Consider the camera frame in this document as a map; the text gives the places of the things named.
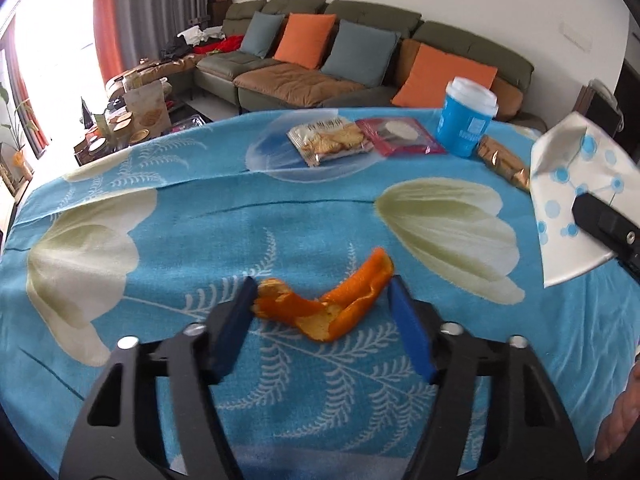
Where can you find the grey orange curtain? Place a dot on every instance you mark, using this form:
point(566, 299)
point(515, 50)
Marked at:
point(126, 30)

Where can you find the far orange cushion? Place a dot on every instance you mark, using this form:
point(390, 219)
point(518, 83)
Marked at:
point(304, 39)

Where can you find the brown sofa seat pad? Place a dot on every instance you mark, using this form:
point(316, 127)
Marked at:
point(293, 85)

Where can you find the orange peel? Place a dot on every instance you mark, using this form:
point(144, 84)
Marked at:
point(335, 313)

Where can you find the white paper cup blue dots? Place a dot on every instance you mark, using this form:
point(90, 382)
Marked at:
point(575, 158)

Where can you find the near orange cushion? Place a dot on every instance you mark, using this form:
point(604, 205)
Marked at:
point(432, 70)

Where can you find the red cloth on sofa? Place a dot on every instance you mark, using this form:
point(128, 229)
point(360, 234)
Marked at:
point(217, 45)

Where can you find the red snack packet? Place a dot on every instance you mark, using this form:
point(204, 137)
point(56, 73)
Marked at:
point(399, 136)

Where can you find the near teal cushion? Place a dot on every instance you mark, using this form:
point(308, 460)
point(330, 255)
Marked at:
point(360, 54)

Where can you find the orange cushion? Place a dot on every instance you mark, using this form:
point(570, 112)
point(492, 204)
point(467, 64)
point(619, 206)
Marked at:
point(304, 39)
point(432, 70)

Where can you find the clear cracker packet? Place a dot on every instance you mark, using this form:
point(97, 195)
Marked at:
point(328, 139)

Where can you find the dark coffee table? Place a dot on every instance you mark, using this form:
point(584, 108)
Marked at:
point(113, 130)

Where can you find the gold snack packet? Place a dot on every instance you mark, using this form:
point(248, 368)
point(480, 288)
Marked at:
point(500, 160)

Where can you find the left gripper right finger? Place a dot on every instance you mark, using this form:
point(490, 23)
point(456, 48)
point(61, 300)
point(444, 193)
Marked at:
point(528, 434)

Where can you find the blue white-lid coffee cup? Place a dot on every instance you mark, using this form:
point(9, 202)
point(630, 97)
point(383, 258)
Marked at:
point(468, 110)

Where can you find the teal cushion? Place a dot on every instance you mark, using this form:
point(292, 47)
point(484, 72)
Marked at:
point(360, 54)
point(261, 32)

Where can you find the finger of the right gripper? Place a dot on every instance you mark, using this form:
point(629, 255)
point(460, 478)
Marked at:
point(609, 227)

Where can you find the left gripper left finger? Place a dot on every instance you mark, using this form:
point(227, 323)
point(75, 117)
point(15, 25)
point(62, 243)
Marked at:
point(117, 433)

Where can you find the blue floral tablecloth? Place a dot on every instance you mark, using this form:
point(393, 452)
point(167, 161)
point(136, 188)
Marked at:
point(150, 239)

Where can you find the potted green plant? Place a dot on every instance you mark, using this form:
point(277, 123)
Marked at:
point(19, 159)

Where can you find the far teal cushion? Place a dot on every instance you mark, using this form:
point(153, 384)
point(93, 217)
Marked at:
point(261, 32)

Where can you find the person's right hand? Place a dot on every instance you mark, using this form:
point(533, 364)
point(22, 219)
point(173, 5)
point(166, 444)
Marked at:
point(617, 425)

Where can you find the green sectional sofa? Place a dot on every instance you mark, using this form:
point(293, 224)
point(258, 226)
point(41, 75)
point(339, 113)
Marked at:
point(214, 72)

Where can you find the left window curtain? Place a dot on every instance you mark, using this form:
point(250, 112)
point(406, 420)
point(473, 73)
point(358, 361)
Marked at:
point(27, 122)

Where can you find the kraft snack bag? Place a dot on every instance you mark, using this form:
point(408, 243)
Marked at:
point(148, 108)

